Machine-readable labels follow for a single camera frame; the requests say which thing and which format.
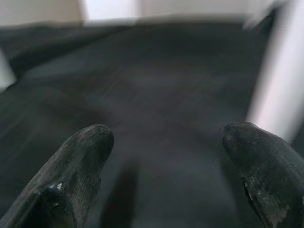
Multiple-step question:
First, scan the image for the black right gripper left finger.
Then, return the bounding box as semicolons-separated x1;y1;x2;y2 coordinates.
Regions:
0;124;114;228

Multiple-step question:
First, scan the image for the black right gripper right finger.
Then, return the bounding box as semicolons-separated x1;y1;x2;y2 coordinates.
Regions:
221;122;304;228

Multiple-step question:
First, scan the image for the white plastic table leg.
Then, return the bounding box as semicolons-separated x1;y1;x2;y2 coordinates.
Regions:
244;0;304;146

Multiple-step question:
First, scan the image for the black cloth table cover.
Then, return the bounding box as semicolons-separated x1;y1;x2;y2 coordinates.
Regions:
0;14;304;228

